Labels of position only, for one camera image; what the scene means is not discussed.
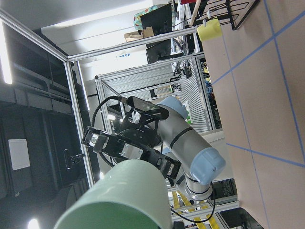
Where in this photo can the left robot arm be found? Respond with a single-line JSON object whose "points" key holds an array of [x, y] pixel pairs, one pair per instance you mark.
{"points": [[163, 138]]}

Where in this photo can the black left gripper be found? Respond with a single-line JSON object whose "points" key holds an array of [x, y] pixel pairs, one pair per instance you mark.
{"points": [[134, 141]]}

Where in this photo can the black wire cup rack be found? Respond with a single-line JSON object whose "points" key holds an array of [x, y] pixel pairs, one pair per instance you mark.
{"points": [[231, 12]]}

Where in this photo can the light green cup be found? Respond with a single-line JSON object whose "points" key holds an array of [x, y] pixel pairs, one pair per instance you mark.
{"points": [[132, 195]]}

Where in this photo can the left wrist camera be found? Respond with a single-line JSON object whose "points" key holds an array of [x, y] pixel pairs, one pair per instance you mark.
{"points": [[146, 108]]}

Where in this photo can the yellow cup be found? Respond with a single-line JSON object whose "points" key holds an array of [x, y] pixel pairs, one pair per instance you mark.
{"points": [[209, 29]]}

